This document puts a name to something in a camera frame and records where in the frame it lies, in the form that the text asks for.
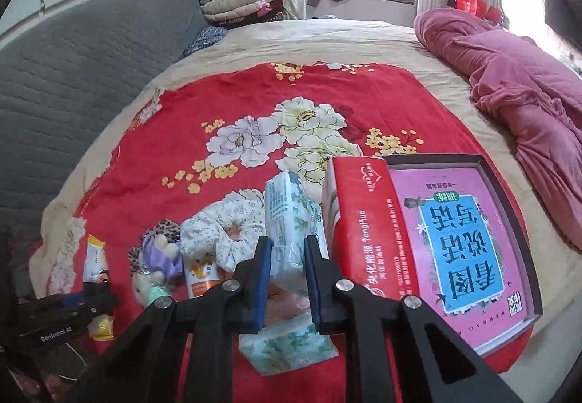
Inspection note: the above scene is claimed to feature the yellow packaged sponge wrapper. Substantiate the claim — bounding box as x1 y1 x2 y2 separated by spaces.
83 235 115 342

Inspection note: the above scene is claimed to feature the green patterned tissue pack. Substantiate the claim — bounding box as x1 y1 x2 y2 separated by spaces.
264 171 330 296

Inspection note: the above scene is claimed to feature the red tissue box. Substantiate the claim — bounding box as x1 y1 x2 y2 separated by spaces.
322 157 419 300

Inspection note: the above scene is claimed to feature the white floral scrunchie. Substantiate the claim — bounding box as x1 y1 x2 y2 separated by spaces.
180 189 266 273

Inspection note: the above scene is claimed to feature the purple plush doll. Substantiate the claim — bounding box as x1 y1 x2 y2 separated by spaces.
131 232 183 307

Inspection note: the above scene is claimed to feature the dark tray with pink book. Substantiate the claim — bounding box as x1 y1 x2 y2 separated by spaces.
386 154 543 357

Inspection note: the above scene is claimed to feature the red floral blanket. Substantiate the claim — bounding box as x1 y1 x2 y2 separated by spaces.
74 62 485 331

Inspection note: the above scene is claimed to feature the beige bed sheet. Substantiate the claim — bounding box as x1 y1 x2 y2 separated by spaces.
28 18 582 335

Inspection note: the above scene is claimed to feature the grey quilted headboard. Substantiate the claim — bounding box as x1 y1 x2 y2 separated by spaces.
1 0 205 296

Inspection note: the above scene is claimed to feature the blue patterned pillow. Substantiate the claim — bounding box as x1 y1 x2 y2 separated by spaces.
182 26 227 58

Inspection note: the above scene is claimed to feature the pink quilt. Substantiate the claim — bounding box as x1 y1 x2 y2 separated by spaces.
413 8 581 247

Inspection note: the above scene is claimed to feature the folded blankets pile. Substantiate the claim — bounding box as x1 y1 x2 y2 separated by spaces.
201 0 286 30

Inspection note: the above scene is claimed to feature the red gift bag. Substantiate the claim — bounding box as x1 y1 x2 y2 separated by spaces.
447 0 504 26

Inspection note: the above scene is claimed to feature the black television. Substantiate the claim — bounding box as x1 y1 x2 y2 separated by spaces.
545 0 582 51

